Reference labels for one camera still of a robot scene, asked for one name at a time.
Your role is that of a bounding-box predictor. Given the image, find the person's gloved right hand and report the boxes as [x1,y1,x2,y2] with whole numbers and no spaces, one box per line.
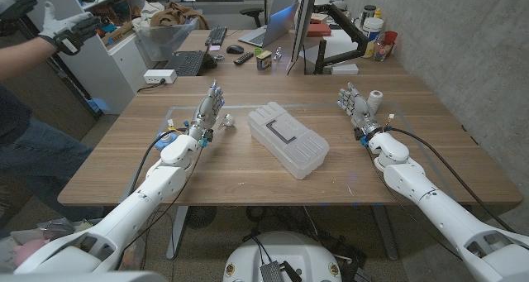
[39,0,102,56]

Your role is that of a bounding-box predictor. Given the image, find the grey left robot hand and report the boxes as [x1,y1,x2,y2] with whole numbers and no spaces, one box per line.
[188,79,226,141]

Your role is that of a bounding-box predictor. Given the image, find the person's gloved left hand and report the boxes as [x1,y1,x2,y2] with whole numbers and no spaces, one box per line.
[0,0,38,37]

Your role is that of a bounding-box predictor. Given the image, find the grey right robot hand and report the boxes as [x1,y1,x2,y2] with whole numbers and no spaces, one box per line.
[336,82,384,139]

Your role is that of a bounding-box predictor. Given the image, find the person's right forearm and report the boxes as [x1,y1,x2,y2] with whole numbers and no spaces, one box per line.
[0,36,57,83]

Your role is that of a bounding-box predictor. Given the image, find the translucent plastic clamshell container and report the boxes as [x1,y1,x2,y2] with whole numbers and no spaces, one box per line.
[246,101,331,180]

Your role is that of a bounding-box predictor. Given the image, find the white thread spool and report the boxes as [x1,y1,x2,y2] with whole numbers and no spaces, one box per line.
[366,89,384,113]

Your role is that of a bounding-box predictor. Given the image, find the flat white box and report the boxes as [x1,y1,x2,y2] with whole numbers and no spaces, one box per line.
[330,63,360,76]

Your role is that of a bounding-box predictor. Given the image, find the cardboard box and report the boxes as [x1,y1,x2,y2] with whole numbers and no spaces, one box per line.
[101,21,136,47]

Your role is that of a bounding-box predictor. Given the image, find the large black keyboard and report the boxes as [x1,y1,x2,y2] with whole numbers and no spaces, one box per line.
[164,50,207,77]

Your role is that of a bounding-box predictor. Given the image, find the white power strip box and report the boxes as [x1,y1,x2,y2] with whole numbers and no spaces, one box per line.
[143,69,178,85]

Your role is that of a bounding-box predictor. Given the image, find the white cabinet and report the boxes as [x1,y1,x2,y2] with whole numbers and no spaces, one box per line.
[3,0,160,116]

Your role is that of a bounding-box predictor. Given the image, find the black remote control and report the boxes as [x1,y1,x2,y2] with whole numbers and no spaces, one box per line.
[233,51,255,66]

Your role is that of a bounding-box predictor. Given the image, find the red cup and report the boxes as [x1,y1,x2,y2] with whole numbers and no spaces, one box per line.
[382,30,398,58]

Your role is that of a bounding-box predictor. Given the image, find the slim black keyboard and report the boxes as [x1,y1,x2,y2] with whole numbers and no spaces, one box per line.
[205,25,228,47]

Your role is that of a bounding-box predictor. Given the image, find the white cloth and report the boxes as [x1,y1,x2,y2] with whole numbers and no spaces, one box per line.
[131,1,165,31]

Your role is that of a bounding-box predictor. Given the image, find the small yellow printed tin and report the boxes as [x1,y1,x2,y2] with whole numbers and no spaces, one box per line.
[255,50,273,71]

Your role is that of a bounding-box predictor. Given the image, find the clear plastic storage bin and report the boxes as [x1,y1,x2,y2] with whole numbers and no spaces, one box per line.
[136,17,199,63]

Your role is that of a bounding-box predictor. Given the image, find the white plastic tub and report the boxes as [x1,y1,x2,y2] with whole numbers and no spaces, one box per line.
[362,17,384,43]

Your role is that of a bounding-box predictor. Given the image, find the dark lidded jar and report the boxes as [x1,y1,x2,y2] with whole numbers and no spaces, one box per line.
[361,4,377,26]

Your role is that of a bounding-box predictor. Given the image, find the brown cloth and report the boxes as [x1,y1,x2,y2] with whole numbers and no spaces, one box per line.
[150,1,210,30]

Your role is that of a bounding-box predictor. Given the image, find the grey computer monitor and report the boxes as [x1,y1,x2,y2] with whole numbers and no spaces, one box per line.
[288,0,317,65]

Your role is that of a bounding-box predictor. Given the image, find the black round fan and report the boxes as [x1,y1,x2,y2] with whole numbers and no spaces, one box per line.
[184,206,218,229]

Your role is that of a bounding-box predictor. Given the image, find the silver laptop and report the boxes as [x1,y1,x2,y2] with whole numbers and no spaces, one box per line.
[238,2,299,49]

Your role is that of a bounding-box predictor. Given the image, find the black office chair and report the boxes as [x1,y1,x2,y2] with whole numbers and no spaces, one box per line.
[239,7,265,29]

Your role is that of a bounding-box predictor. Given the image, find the grey table leg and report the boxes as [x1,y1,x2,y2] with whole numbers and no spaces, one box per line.
[165,206,189,261]
[369,205,398,261]

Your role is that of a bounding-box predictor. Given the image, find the person's dark clothed body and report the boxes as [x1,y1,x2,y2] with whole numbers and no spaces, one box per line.
[0,85,104,229]

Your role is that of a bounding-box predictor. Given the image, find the clear floor bin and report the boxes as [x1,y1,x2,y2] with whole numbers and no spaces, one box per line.
[0,217,146,275]

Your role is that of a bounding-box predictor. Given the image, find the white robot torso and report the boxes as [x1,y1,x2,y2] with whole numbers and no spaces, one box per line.
[222,231,343,282]

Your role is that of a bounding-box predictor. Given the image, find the pink soft toy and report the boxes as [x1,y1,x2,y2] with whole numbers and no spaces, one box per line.
[12,238,50,267]

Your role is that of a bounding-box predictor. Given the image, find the blue toy camera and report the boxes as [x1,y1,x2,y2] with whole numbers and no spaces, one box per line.
[155,131,179,151]

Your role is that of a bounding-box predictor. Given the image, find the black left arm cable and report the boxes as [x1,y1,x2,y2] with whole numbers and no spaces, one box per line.
[127,131,171,197]

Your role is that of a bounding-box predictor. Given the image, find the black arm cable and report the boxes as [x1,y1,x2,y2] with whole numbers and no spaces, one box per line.
[386,127,516,233]
[127,131,171,197]

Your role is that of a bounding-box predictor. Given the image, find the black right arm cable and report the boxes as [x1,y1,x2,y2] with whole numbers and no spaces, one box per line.
[386,127,516,233]

